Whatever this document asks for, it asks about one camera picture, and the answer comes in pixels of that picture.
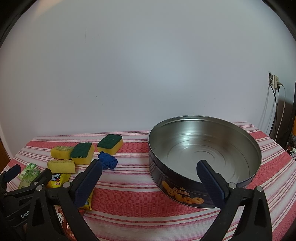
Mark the green snack packet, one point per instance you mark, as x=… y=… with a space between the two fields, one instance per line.
x=29 y=179
x=30 y=167

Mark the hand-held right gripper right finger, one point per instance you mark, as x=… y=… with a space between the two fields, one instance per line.
x=210 y=185

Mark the red snack packet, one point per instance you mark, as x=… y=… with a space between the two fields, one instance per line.
x=61 y=217

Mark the round metal cookie tin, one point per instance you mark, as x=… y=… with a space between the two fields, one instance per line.
x=208 y=139

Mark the brown wooden panel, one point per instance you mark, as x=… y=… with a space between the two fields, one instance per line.
x=2 y=153

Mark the black monitor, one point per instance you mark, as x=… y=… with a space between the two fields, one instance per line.
x=289 y=115

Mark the yellow green scouring sponge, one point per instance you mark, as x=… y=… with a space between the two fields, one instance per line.
x=81 y=150
x=61 y=166
x=110 y=140
x=60 y=151

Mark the crumpled blue cloth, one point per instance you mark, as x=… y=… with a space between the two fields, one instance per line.
x=107 y=161

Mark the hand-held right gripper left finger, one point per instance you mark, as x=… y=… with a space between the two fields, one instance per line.
x=89 y=183

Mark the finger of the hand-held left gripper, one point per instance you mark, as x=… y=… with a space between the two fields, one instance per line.
x=12 y=171
x=44 y=177

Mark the red white striped cloth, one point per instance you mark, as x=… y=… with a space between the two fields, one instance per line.
x=138 y=197

